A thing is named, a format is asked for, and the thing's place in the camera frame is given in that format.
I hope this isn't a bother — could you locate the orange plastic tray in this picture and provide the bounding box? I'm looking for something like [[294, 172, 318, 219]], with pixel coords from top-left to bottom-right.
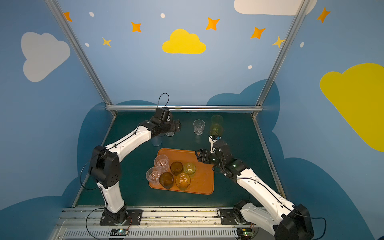
[[158, 148, 215, 195]]

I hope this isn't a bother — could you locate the controller board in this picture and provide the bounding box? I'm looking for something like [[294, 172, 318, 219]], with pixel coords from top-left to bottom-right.
[[110, 228, 129, 237], [236, 228, 254, 240]]

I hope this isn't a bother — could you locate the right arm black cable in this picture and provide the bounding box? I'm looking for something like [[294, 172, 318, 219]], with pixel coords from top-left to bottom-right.
[[310, 216, 327, 240]]

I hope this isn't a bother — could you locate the right controller board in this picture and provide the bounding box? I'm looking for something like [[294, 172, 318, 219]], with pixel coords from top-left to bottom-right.
[[236, 228, 254, 240]]

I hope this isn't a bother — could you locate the aluminium frame left post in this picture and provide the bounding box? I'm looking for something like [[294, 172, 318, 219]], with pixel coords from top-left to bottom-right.
[[45, 0, 113, 106]]

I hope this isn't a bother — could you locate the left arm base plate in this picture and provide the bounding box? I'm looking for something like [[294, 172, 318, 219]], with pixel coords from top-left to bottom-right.
[[100, 209, 143, 226]]

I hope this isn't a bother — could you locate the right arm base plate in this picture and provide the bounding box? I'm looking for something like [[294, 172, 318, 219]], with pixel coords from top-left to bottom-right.
[[218, 209, 239, 225]]

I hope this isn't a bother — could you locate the left controller board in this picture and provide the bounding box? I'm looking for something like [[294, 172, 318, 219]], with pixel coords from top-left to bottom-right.
[[110, 228, 129, 237]]

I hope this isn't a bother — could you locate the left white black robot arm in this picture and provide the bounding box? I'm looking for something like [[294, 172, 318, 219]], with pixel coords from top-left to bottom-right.
[[89, 107, 181, 223]]

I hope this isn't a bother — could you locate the dark amber textured cup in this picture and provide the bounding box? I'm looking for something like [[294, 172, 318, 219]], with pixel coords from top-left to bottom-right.
[[170, 162, 184, 176], [159, 172, 174, 190]]

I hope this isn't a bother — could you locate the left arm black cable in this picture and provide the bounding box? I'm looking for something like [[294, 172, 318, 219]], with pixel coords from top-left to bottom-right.
[[85, 207, 104, 240]]

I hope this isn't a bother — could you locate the aluminium mounting rail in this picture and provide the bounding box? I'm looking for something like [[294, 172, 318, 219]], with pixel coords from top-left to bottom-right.
[[49, 207, 274, 240]]

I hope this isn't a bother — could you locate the green clear cup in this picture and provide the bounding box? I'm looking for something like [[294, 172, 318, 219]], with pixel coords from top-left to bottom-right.
[[183, 162, 197, 177]]

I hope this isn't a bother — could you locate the yellow ribbed glass front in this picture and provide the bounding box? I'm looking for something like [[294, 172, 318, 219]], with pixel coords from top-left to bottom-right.
[[210, 124, 224, 140]]

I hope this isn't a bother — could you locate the frosted blue tall cup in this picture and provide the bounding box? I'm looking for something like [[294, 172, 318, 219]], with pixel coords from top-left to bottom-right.
[[151, 136, 163, 147]]

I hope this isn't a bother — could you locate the aluminium frame back bar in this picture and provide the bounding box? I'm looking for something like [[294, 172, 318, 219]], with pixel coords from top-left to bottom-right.
[[106, 105, 263, 112]]

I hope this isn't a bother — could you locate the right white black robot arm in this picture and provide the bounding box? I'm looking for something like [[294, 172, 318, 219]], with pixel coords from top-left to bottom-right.
[[195, 140, 315, 240]]

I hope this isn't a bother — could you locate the yellow-green glass back right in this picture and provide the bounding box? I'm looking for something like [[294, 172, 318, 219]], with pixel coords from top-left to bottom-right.
[[211, 115, 224, 126]]

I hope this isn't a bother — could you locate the aluminium frame right post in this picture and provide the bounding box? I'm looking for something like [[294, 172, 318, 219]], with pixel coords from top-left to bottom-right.
[[252, 0, 311, 120]]

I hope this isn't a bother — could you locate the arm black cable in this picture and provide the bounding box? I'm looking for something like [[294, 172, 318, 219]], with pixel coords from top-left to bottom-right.
[[85, 207, 104, 240], [310, 216, 327, 240]]

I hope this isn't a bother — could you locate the tall amber clear cup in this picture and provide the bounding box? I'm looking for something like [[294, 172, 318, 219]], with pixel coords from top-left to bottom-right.
[[175, 173, 191, 191]]

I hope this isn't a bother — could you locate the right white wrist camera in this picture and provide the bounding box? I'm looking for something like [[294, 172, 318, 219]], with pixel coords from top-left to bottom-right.
[[209, 135, 221, 154]]

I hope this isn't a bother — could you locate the aluminium frame post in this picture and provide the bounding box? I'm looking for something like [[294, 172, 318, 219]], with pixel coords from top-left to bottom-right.
[[45, 0, 113, 106], [252, 0, 311, 120]]

